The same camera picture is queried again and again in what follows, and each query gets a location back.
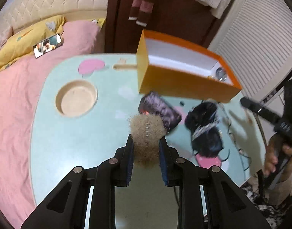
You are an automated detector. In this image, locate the pink duvet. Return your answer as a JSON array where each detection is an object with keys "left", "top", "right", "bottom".
[{"left": 0, "top": 20, "right": 104, "bottom": 228}]

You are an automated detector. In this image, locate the dark brown wooden door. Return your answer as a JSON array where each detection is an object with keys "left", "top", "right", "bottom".
[{"left": 105, "top": 0, "right": 224, "bottom": 53}]

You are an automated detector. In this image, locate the maroon pink striped scarf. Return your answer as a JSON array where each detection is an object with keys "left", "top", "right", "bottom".
[{"left": 128, "top": 0, "right": 155, "bottom": 27}]

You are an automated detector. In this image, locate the beige fur pompom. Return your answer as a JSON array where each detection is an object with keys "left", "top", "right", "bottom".
[{"left": 129, "top": 114, "right": 167, "bottom": 168}]

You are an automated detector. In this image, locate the black scrunchie hair tie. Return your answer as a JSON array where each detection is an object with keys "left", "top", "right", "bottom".
[{"left": 184, "top": 101, "right": 225, "bottom": 158}]

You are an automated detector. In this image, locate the black cable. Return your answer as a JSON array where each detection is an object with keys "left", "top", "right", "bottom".
[{"left": 217, "top": 102, "right": 253, "bottom": 172}]

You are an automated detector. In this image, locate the shiny metal round object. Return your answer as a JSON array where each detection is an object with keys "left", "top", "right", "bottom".
[{"left": 215, "top": 67, "right": 228, "bottom": 82}]

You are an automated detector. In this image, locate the cream tufted headboard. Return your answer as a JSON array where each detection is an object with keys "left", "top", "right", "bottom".
[{"left": 0, "top": 0, "right": 108, "bottom": 35}]

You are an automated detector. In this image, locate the orange cardboard box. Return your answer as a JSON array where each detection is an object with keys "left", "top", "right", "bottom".
[{"left": 136, "top": 30, "right": 242, "bottom": 103}]

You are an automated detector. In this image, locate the black glossy pouch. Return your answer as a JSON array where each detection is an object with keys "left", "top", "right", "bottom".
[{"left": 138, "top": 92, "right": 182, "bottom": 133}]

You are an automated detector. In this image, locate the person's right hand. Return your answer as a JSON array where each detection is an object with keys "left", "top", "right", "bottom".
[{"left": 263, "top": 134, "right": 292, "bottom": 182}]

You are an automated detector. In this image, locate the white louvered cabinet door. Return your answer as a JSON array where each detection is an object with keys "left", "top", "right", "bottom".
[{"left": 209, "top": 0, "right": 292, "bottom": 101}]

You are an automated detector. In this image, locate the yellow pillow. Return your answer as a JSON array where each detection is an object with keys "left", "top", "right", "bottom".
[{"left": 0, "top": 15, "right": 106, "bottom": 74}]

